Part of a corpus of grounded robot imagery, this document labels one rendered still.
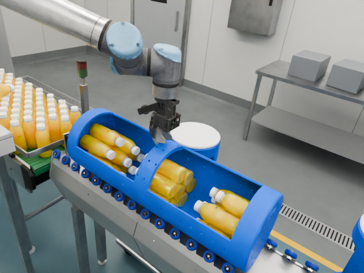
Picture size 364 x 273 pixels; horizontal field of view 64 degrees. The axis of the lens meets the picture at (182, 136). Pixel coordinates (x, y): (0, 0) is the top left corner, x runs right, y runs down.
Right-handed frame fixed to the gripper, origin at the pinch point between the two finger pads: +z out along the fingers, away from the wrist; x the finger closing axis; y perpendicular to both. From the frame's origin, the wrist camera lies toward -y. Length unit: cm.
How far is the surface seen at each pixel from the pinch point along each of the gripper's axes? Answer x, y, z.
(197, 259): -11.3, 31.1, 30.6
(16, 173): -23, -75, 42
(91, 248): 9, -62, 123
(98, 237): 5, -47, 95
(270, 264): 4, 53, 30
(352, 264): 29, 78, 34
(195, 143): 37.9, -4.9, 19.5
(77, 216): -9, -46, 65
